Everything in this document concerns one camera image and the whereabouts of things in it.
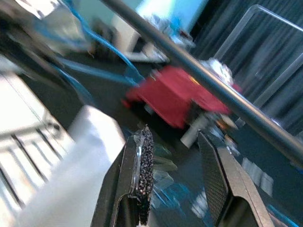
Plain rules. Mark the red cloth with yellow print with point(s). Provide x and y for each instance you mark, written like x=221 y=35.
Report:
x=170 y=99

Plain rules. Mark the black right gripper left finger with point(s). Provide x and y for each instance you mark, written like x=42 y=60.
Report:
x=123 y=184

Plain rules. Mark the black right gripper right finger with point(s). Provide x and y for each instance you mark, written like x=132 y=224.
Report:
x=227 y=189

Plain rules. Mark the clear acrylic frame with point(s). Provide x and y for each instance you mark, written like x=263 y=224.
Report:
x=234 y=32

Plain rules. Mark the black metal clothes rack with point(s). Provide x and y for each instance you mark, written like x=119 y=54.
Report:
x=213 y=85

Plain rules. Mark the white desk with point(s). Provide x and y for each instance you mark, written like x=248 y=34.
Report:
x=132 y=35

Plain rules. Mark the white table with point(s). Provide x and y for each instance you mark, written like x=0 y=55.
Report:
x=193 y=132

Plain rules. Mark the black carpet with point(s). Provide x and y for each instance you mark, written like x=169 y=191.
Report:
x=104 y=101

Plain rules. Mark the white shirt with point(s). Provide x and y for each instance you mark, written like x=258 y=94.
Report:
x=78 y=165

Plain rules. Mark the long white tape strip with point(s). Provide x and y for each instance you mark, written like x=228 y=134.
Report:
x=256 y=172

